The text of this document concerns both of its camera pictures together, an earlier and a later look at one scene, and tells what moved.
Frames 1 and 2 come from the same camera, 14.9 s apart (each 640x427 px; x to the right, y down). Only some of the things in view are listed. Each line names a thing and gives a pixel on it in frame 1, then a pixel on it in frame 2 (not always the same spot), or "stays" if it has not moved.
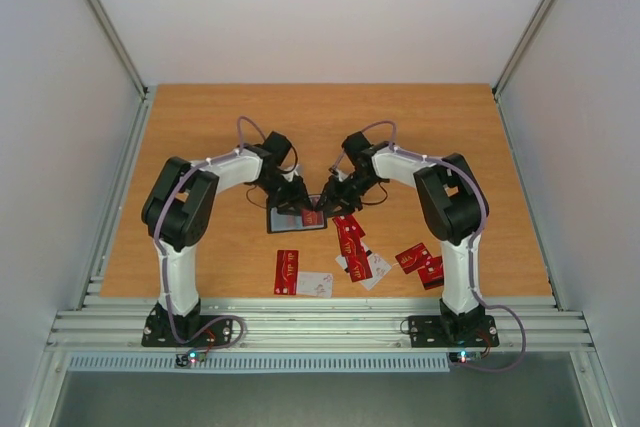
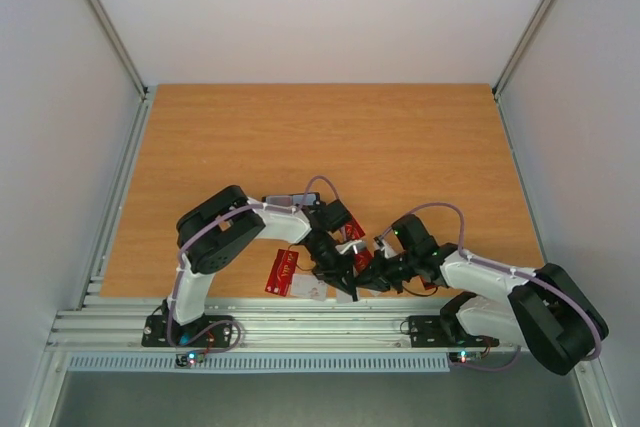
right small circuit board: [465, 356] stays
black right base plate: [442, 331] stays
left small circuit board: [192, 356] stays
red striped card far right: [432, 280] stays
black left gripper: [297, 199] -> [333, 276]
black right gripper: [345, 195] -> [379, 274]
